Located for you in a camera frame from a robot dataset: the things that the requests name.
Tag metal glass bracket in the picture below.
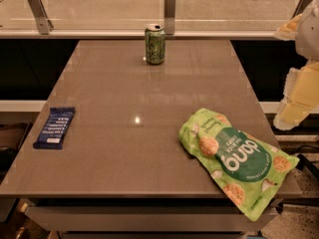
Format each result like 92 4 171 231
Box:
164 0 175 35
292 0 313 17
27 0 54 35

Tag middle metal glass bracket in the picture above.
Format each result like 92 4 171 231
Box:
164 0 175 35

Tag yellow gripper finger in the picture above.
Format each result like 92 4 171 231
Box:
274 14 302 40
273 62 319 130

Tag left metal glass bracket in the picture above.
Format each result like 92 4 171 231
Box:
27 0 54 35

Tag green soda can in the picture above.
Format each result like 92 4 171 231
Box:
145 24 165 65

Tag green rice chips bag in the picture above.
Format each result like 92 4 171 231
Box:
178 109 299 221

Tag blue snack bar wrapper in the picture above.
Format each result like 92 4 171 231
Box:
33 107 76 149

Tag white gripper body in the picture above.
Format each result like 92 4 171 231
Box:
295 0 319 61

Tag glass barrier panel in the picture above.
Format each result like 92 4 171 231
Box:
0 0 299 31

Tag right metal glass bracket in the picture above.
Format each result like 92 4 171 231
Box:
292 0 313 17

